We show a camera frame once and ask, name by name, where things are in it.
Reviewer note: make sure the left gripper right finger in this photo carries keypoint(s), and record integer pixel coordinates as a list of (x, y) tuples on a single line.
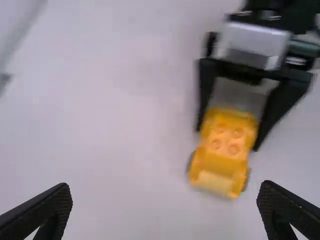
[(295, 212)]

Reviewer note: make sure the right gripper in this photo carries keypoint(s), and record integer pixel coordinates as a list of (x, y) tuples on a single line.
[(240, 72)]

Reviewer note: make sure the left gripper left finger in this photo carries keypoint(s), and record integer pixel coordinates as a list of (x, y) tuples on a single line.
[(32, 215)]

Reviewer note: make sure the yellow toy car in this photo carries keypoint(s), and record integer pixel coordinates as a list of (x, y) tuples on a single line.
[(222, 155)]

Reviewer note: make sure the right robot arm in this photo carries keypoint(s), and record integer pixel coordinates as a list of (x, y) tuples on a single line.
[(300, 15)]

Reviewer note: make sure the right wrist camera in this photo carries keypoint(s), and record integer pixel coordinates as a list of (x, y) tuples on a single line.
[(252, 42)]

